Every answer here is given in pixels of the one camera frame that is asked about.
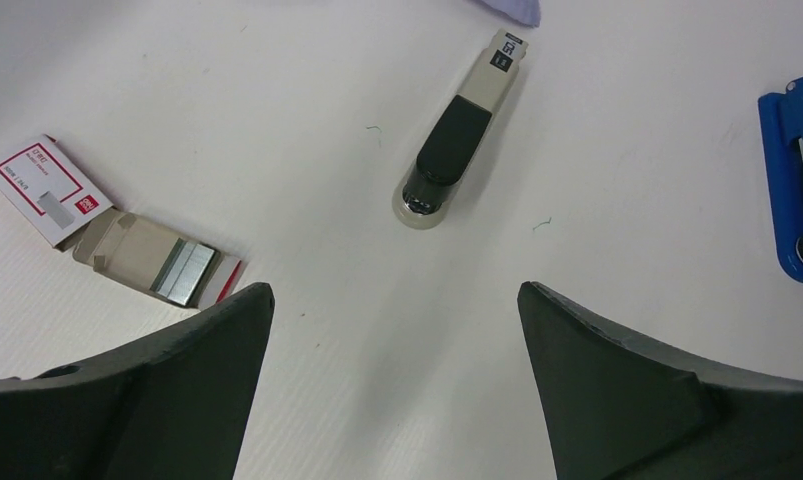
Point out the red white staple box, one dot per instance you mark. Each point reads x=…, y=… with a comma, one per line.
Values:
x=73, y=214

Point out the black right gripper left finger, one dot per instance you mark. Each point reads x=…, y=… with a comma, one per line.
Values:
x=173, y=404

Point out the purple crumpled cloth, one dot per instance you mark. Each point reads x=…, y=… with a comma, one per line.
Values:
x=523, y=12

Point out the blue stapler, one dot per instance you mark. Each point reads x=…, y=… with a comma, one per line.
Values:
x=781, y=125

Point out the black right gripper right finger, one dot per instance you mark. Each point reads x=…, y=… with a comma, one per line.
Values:
x=619, y=404

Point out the beige black stapler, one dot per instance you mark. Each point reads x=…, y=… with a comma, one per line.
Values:
x=423, y=197

